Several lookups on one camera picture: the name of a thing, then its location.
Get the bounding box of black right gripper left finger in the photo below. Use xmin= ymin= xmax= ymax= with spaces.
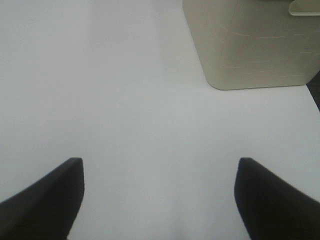
xmin=0 ymin=157 xmax=85 ymax=240

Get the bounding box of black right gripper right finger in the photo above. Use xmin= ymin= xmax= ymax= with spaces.
xmin=234 ymin=157 xmax=320 ymax=240

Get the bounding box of beige storage box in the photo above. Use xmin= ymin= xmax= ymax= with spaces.
xmin=182 ymin=0 xmax=320 ymax=90

